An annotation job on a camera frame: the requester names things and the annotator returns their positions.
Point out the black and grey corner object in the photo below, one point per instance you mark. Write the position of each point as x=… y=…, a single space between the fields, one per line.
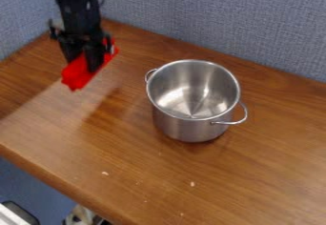
x=14 y=215

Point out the stainless steel pot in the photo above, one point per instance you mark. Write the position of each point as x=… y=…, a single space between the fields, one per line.
x=195 y=99

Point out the white object below table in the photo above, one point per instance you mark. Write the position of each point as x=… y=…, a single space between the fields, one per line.
x=81 y=216

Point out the red rectangular block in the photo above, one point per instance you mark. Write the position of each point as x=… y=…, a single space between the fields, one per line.
x=75 y=75

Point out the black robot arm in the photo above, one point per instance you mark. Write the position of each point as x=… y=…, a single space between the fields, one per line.
x=80 y=35

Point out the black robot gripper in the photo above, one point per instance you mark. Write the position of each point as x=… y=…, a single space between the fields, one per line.
x=80 y=33

